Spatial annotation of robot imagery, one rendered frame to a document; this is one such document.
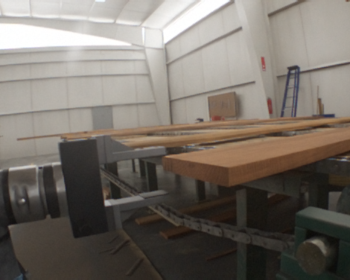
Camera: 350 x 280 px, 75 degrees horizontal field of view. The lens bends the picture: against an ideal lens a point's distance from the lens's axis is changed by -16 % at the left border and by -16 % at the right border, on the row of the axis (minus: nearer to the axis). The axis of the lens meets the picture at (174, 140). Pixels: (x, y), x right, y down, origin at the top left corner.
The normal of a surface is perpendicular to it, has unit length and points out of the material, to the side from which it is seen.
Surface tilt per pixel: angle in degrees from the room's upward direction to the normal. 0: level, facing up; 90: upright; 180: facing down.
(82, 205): 90
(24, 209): 90
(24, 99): 90
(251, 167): 90
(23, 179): 49
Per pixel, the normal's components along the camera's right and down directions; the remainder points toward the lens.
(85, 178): 0.47, 0.02
